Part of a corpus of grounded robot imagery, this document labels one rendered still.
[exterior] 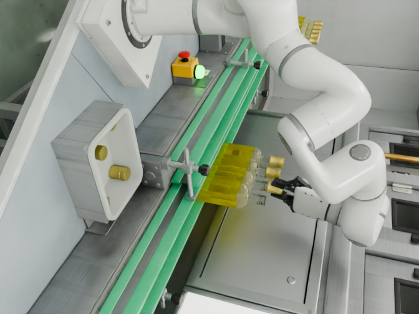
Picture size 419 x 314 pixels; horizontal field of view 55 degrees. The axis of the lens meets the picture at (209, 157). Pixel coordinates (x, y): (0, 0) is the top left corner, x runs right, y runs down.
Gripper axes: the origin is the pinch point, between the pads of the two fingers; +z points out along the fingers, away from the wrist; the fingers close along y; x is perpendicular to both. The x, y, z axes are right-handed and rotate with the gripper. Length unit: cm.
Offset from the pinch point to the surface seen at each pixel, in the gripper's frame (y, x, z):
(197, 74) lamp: 18.8, -17.5, 38.7
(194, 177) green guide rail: 6.6, 13.9, 19.6
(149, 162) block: 15.4, 22.7, 26.8
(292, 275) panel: -12.1, 16.5, -12.6
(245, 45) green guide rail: 13, -56, 42
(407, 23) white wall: -168, -587, 53
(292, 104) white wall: -321, -520, 201
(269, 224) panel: -12.4, 3.7, 0.8
